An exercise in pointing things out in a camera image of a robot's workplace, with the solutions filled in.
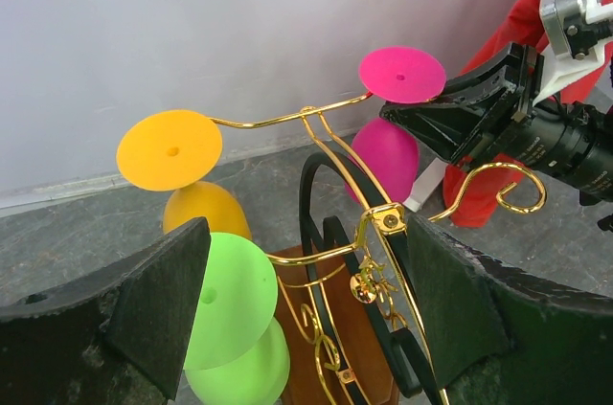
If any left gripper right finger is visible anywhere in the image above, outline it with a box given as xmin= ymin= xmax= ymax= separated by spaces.
xmin=407 ymin=216 xmax=612 ymax=404

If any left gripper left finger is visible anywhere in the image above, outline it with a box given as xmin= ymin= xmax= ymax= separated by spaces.
xmin=1 ymin=217 xmax=211 ymax=404

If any gold wine glass rack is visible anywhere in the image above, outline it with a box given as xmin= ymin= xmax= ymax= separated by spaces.
xmin=208 ymin=92 xmax=548 ymax=405

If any green wine glass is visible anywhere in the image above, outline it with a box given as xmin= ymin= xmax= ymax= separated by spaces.
xmin=184 ymin=233 xmax=290 ymax=404

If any magenta wine glass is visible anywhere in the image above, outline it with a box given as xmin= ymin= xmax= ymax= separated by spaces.
xmin=352 ymin=46 xmax=446 ymax=203

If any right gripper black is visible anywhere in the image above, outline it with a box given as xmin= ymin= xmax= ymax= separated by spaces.
xmin=379 ymin=42 xmax=544 ymax=166

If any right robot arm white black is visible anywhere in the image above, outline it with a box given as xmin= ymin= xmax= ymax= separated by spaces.
xmin=379 ymin=43 xmax=612 ymax=206

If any orange wine glass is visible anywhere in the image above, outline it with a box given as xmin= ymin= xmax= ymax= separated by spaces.
xmin=116 ymin=109 xmax=252 ymax=239

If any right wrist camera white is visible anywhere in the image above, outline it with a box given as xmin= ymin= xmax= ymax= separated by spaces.
xmin=534 ymin=0 xmax=612 ymax=103

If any red cloth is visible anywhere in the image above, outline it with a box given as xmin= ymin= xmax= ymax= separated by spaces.
xmin=443 ymin=0 xmax=613 ymax=229

